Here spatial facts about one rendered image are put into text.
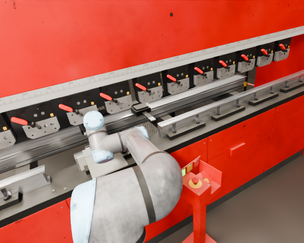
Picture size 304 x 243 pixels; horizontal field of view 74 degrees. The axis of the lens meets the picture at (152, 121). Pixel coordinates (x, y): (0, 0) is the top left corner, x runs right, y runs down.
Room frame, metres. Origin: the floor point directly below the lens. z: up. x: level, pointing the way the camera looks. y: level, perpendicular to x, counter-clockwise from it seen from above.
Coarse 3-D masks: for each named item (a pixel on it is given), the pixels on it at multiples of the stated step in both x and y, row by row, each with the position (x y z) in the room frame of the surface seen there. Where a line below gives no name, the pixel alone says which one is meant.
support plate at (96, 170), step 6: (84, 150) 0.95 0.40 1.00; (90, 150) 0.95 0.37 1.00; (84, 156) 0.90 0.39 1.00; (90, 156) 0.89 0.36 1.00; (114, 156) 0.87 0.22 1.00; (120, 156) 0.86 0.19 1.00; (90, 162) 0.84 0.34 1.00; (108, 162) 0.82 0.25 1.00; (114, 162) 0.81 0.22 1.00; (120, 162) 0.81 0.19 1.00; (126, 162) 0.80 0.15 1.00; (90, 168) 0.79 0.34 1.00; (96, 168) 0.79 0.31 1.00; (102, 168) 0.78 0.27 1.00; (108, 168) 0.78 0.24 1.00; (114, 168) 0.77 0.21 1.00; (96, 174) 0.75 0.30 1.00; (102, 174) 0.74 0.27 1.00
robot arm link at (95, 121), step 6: (90, 114) 0.69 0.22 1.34; (96, 114) 0.69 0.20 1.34; (84, 120) 0.67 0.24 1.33; (90, 120) 0.67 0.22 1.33; (96, 120) 0.67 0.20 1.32; (102, 120) 0.68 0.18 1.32; (90, 126) 0.65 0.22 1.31; (96, 126) 0.65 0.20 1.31; (102, 126) 0.68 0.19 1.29; (90, 132) 0.66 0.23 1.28
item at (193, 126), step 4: (200, 120) 1.29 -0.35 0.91; (192, 124) 1.24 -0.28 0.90; (196, 124) 1.23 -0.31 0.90; (200, 124) 1.23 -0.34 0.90; (204, 124) 1.24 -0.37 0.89; (180, 128) 1.21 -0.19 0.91; (184, 128) 1.20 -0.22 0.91; (188, 128) 1.20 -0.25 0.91; (192, 128) 1.19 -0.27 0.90; (196, 128) 1.21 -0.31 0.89; (176, 132) 1.17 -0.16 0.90; (180, 132) 1.16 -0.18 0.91; (184, 132) 1.17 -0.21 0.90; (188, 132) 1.18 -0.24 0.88; (168, 136) 1.14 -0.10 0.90; (172, 136) 1.13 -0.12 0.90; (176, 136) 1.14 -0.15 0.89
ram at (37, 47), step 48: (0, 0) 0.90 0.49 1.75; (48, 0) 0.97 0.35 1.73; (96, 0) 1.04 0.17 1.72; (144, 0) 1.14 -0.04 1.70; (192, 0) 1.26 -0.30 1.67; (240, 0) 1.41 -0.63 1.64; (288, 0) 1.60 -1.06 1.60; (0, 48) 0.87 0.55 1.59; (48, 48) 0.94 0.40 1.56; (96, 48) 1.02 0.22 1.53; (144, 48) 1.13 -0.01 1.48; (192, 48) 1.25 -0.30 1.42; (240, 48) 1.42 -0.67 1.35; (0, 96) 0.84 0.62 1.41; (48, 96) 0.91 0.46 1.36
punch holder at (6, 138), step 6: (0, 114) 0.83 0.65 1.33; (6, 114) 0.89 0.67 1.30; (0, 120) 0.82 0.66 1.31; (6, 120) 0.85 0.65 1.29; (0, 126) 0.82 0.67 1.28; (6, 126) 0.83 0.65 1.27; (12, 126) 0.90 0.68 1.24; (0, 132) 0.82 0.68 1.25; (6, 132) 0.82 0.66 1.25; (12, 132) 0.84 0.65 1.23; (0, 138) 0.81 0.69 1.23; (6, 138) 0.82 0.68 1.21; (12, 138) 0.82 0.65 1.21; (0, 144) 0.80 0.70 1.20; (6, 144) 0.81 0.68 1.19; (12, 144) 0.82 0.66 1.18
